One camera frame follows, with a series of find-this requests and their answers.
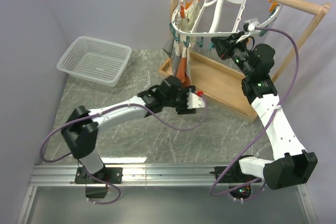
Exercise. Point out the grey underwear with white waistband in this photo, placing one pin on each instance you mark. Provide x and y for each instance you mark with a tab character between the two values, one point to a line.
173	49

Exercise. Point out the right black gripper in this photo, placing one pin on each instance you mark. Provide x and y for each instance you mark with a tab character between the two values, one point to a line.
224	45

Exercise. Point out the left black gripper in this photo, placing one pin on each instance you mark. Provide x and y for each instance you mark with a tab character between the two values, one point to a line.
184	110

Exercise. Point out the wooden clothes rack with tray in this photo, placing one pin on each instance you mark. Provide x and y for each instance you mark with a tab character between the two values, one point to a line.
220	82

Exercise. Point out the pale yellow hanging underwear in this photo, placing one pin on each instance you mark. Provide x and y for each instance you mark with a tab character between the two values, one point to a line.
188	16

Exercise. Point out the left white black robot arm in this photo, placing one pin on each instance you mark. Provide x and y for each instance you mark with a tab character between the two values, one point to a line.
83	126

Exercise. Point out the white plastic perforated basket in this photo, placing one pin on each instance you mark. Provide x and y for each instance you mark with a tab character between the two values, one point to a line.
95	60

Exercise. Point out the orange underwear with beige waistband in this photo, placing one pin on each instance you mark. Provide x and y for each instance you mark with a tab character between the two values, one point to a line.
184	71

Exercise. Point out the white oval clip hanger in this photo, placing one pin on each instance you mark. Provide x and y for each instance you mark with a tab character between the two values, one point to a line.
224	17

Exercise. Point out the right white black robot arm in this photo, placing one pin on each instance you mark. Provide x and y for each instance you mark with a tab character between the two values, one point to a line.
292	164

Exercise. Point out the aluminium mounting rail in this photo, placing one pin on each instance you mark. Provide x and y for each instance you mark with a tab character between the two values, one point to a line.
146	175

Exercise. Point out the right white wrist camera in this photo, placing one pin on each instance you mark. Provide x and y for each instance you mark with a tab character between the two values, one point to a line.
250	25

